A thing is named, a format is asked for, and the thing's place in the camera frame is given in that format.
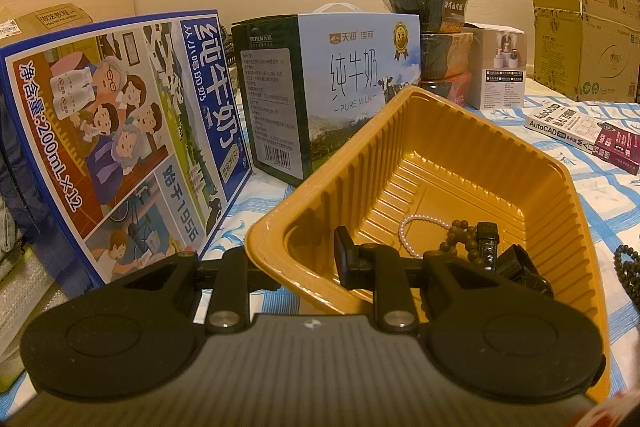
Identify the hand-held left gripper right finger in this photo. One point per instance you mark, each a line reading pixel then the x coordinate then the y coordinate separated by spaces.
pixel 345 257

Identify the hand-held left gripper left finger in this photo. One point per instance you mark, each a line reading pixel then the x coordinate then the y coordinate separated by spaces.
pixel 232 277

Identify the black wristwatch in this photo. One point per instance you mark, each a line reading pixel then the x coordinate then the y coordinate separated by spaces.
pixel 487 242

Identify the yellow plastic tray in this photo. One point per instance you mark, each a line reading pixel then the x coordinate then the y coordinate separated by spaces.
pixel 450 147

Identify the white milk carton box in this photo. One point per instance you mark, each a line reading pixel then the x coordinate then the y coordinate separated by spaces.
pixel 340 77

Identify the blue cartoon milk carton box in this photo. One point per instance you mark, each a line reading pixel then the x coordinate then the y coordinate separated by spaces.
pixel 115 132

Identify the red instant noodle box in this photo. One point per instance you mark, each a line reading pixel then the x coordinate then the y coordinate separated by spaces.
pixel 447 89

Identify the clear bubble wrap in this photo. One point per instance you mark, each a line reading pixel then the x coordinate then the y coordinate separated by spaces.
pixel 25 307

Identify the orange instant noodle box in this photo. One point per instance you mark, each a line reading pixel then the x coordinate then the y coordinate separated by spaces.
pixel 445 54

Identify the small white product box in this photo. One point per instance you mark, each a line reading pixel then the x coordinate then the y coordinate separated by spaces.
pixel 500 67

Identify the blue checked tablecloth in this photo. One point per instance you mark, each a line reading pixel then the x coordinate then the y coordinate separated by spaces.
pixel 592 202

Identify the purple and white book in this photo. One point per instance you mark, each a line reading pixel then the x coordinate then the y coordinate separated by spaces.
pixel 575 132

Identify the brown cardboard box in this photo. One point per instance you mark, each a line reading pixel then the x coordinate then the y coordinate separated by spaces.
pixel 45 24

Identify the large open cardboard box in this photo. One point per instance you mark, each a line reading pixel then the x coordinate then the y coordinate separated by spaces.
pixel 595 47

